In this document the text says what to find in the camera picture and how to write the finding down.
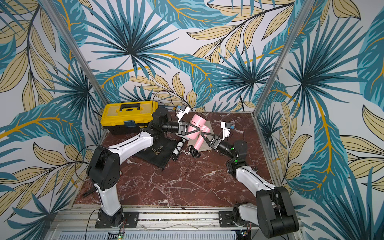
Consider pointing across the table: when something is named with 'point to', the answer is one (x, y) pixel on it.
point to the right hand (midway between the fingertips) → (202, 134)
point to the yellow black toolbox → (128, 118)
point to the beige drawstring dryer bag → (189, 139)
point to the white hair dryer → (179, 146)
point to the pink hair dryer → (198, 121)
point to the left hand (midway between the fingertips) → (198, 130)
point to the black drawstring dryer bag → (161, 153)
